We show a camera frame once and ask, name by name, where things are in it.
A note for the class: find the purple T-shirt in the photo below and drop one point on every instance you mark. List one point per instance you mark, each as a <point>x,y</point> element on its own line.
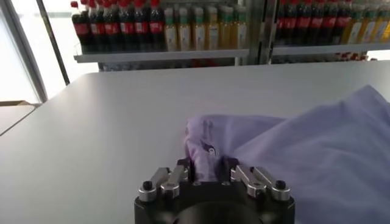
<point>320,152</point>

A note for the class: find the grey window frame post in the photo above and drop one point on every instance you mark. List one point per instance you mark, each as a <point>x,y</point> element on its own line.
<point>24,51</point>

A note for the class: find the black slanted metal pole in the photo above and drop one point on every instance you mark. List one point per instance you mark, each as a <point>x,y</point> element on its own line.
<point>53,42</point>

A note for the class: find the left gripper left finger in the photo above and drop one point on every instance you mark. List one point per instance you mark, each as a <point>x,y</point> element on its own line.
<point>170,182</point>

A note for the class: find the grey shelving unit red-drink bottle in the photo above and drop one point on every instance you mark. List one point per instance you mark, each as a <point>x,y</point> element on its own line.
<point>320,48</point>

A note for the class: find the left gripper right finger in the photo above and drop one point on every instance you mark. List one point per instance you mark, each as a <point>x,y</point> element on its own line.
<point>256,182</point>

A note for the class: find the grey shelving unit six-cola row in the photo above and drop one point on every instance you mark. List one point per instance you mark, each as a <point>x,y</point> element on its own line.
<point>158,55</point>

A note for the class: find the cola bottle red cap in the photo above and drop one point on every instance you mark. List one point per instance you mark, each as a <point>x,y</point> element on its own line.
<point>280,24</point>
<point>96,30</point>
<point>342,23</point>
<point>127,30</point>
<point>80,30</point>
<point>112,30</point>
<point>304,24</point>
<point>157,30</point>
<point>291,24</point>
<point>142,30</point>
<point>329,24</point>
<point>317,24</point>

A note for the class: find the open cardboard box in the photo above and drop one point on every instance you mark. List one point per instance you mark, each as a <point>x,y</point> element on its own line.
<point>15,103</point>

